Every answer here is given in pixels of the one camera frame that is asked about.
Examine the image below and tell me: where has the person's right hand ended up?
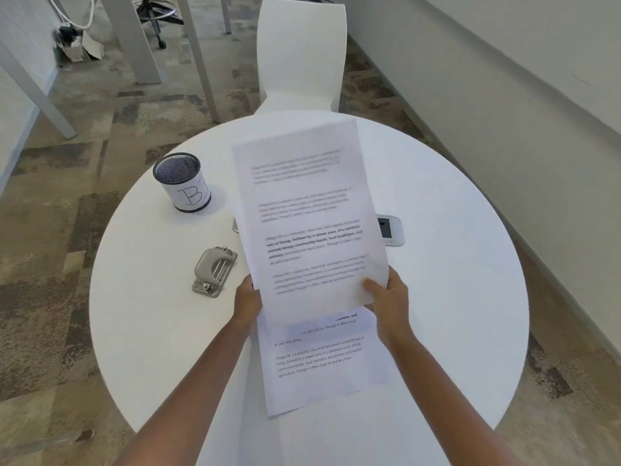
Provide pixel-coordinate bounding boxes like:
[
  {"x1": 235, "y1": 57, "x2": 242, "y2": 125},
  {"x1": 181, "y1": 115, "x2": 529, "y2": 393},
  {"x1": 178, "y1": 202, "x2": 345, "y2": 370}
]
[{"x1": 362, "y1": 267, "x2": 414, "y2": 348}]

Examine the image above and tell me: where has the person's left hand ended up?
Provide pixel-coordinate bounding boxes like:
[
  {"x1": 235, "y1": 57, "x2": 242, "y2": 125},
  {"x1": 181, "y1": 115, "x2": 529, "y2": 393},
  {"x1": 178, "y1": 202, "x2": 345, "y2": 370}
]
[{"x1": 233, "y1": 275, "x2": 265, "y2": 334}]

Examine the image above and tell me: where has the printed white paper sheet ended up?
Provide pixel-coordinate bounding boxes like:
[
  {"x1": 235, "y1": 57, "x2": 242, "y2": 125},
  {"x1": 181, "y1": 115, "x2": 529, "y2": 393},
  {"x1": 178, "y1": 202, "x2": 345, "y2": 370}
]
[
  {"x1": 256, "y1": 305, "x2": 395, "y2": 418},
  {"x1": 231, "y1": 116, "x2": 391, "y2": 320}
]

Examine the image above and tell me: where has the person's right forearm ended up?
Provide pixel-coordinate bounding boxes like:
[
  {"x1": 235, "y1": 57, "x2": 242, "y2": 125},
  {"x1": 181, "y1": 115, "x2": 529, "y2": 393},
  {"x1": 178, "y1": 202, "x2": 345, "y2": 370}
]
[{"x1": 382, "y1": 329, "x2": 524, "y2": 466}]

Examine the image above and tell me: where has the person's left forearm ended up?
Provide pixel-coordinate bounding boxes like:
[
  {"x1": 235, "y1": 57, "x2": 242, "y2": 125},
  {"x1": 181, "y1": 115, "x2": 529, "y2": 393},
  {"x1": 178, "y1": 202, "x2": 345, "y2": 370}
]
[{"x1": 114, "y1": 318, "x2": 256, "y2": 466}]

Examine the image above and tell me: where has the grey metal hole punch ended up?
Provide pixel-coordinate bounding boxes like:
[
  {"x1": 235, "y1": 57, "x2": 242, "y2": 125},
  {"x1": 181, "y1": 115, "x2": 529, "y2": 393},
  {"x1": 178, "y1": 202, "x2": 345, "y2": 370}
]
[{"x1": 191, "y1": 246, "x2": 238, "y2": 298}]

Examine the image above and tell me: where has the white device with dark screen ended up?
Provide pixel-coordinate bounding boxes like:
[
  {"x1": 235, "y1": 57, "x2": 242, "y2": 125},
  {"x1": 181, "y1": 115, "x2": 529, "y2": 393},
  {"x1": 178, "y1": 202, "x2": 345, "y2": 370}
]
[{"x1": 377, "y1": 214, "x2": 405, "y2": 247}]

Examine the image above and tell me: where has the black mesh cup, white label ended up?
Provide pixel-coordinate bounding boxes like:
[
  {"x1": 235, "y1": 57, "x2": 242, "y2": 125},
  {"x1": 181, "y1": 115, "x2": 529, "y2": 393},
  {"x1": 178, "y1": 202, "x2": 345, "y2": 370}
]
[{"x1": 153, "y1": 152, "x2": 212, "y2": 213}]

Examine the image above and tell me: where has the white moulded chair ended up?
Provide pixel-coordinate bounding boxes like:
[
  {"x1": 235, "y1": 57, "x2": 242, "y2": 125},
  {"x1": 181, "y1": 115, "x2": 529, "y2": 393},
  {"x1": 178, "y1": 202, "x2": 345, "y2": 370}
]
[{"x1": 255, "y1": 0, "x2": 348, "y2": 124}]

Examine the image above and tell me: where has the black stool wheeled base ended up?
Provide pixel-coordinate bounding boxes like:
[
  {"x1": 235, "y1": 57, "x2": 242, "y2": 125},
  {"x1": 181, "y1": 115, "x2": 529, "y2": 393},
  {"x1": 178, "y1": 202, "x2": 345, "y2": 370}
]
[{"x1": 135, "y1": 0, "x2": 186, "y2": 49}]

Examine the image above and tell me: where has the open cardboard box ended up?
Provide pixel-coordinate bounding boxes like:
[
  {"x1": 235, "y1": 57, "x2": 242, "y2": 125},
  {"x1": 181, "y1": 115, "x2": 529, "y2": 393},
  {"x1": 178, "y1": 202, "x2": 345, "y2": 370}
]
[{"x1": 53, "y1": 24, "x2": 105, "y2": 67}]

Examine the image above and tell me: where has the white cable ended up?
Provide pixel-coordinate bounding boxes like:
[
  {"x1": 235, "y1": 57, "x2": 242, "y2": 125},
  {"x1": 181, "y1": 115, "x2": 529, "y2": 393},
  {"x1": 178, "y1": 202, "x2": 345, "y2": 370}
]
[{"x1": 50, "y1": 0, "x2": 98, "y2": 30}]

